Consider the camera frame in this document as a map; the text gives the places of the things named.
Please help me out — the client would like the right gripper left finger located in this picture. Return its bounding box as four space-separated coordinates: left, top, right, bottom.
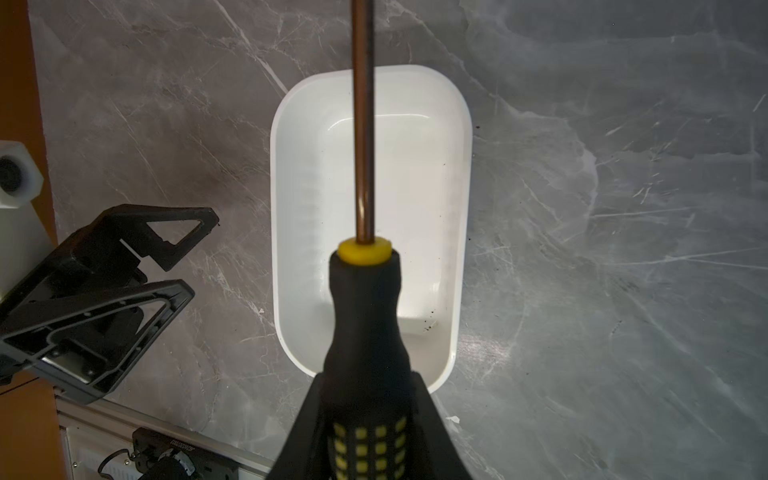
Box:
266 373 330 480

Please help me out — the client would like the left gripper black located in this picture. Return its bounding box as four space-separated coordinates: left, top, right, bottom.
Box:
1 204 219 405

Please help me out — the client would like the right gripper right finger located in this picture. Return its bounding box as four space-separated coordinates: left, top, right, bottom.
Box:
407 372 471 480

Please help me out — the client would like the black yellow screwdriver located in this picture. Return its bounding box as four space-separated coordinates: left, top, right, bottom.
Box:
321 1 411 479

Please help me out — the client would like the white plastic bin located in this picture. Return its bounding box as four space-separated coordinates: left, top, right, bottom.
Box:
269 64 473 394

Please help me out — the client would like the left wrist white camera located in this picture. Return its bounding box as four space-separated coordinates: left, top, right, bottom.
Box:
0 140 54 299

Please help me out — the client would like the aluminium front rail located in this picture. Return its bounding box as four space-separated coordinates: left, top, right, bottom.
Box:
55 394 272 479

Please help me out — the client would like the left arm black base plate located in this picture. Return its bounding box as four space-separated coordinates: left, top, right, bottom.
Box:
132 428 239 480

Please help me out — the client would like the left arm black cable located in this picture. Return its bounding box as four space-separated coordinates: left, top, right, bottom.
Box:
97 447 142 480

